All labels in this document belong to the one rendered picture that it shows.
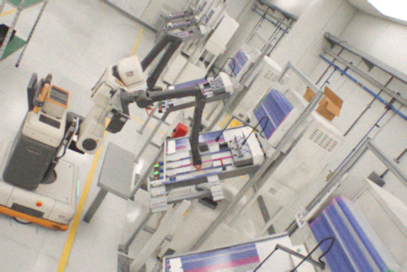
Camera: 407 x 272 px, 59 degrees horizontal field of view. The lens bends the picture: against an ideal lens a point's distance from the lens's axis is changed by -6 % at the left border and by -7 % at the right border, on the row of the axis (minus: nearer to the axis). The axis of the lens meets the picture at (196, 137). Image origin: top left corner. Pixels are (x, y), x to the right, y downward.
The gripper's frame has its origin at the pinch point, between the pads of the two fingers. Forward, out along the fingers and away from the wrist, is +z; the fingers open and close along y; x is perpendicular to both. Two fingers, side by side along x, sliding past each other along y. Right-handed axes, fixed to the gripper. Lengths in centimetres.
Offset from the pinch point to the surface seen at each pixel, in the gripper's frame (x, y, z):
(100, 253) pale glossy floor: 87, -26, 42
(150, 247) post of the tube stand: 46, -34, 38
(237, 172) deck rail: -27.4, -10.1, 1.9
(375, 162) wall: -176, 63, 72
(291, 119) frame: -70, -12, -32
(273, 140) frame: -56, -12, -19
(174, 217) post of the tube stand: 22.5, -33.9, 13.3
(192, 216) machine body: 12.3, -9.7, 34.4
